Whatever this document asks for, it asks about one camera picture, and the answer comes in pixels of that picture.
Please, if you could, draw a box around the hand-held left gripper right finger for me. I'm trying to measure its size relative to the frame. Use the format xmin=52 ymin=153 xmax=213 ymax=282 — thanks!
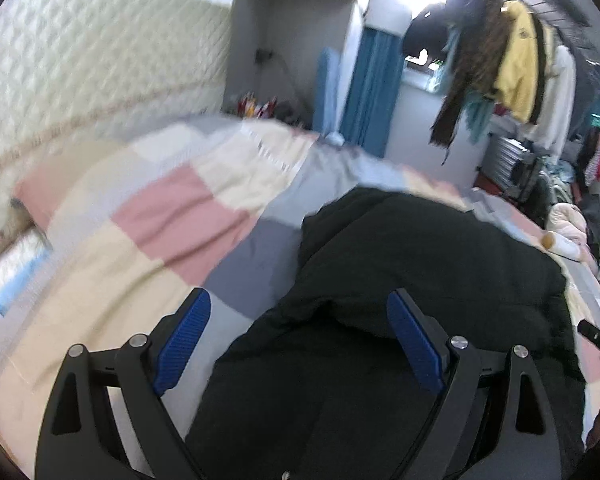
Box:
xmin=386 ymin=287 xmax=563 ymax=480

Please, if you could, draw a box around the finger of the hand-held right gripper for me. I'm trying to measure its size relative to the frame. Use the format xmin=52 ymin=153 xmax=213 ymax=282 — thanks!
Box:
xmin=577 ymin=319 xmax=600 ymax=367

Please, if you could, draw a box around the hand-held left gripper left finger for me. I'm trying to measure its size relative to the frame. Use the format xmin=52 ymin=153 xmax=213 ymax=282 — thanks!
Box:
xmin=34 ymin=287 xmax=212 ymax=480

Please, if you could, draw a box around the black puffer jacket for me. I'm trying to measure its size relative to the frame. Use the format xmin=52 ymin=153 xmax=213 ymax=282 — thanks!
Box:
xmin=182 ymin=187 xmax=588 ymax=480

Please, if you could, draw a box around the pile of clothes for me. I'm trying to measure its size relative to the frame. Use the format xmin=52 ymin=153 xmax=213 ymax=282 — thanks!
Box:
xmin=540 ymin=160 xmax=600 ymax=241

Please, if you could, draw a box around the cream rolled bolster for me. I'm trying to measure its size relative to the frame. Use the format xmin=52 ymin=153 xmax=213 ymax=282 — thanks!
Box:
xmin=542 ymin=232 xmax=583 ymax=261

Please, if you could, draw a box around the cream plush blanket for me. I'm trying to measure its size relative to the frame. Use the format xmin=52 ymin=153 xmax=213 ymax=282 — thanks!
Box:
xmin=547 ymin=202 xmax=588 ymax=241

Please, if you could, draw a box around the pastel patchwork bedspread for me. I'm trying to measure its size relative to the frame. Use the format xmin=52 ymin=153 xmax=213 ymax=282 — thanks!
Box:
xmin=0 ymin=115 xmax=600 ymax=461

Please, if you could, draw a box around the white blue pillow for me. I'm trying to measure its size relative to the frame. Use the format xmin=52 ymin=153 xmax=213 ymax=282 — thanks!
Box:
xmin=0 ymin=230 xmax=53 ymax=318

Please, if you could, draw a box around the silver suitcase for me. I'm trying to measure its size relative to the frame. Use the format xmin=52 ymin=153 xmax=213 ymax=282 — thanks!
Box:
xmin=490 ymin=135 xmax=538 ymax=196

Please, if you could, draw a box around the teal hanging cloth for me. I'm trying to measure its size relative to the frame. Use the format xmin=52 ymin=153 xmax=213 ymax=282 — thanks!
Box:
xmin=462 ymin=95 xmax=496 ymax=143

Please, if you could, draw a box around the white hoodie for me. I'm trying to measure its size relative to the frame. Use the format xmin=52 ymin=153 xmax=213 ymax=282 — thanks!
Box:
xmin=535 ymin=45 xmax=578 ymax=148

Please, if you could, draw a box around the clutter of bottles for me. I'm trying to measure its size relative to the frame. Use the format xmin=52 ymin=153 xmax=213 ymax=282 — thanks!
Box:
xmin=235 ymin=91 xmax=311 ymax=128

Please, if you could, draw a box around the blue curtain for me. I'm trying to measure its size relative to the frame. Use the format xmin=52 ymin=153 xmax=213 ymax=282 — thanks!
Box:
xmin=340 ymin=27 xmax=406 ymax=158

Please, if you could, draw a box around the black hanging garment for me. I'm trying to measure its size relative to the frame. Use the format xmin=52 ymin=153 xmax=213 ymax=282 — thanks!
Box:
xmin=527 ymin=25 xmax=557 ymax=126

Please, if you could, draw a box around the blue folded board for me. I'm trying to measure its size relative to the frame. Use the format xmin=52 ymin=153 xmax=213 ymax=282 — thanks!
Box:
xmin=312 ymin=46 xmax=342 ymax=136

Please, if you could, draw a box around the cream quilted headboard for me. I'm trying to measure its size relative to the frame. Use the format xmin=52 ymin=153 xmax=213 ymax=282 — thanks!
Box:
xmin=0 ymin=0 xmax=231 ymax=281

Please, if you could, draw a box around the yellow fleece hoodie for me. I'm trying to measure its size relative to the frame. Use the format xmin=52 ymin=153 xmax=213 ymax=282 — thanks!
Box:
xmin=492 ymin=0 xmax=543 ymax=123

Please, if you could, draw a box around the black hanging jacket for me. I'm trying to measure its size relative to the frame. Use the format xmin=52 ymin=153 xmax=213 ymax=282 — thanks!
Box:
xmin=402 ymin=2 xmax=481 ymax=61

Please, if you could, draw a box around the grey bedside niche shelf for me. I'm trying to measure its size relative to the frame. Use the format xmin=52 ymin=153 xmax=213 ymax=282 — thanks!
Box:
xmin=227 ymin=0 xmax=376 ymax=131

